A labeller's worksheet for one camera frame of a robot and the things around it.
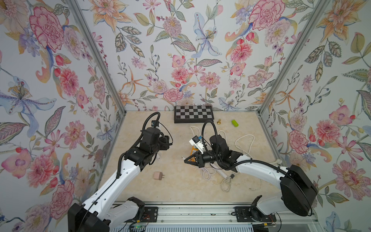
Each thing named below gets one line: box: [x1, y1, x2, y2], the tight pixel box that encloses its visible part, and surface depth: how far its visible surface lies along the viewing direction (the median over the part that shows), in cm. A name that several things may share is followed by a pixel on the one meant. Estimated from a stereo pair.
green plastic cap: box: [231, 119, 240, 128], surface depth 116 cm
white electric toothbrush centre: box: [215, 168, 228, 179], surface depth 88 cm
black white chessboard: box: [173, 105, 215, 124], surface depth 120 cm
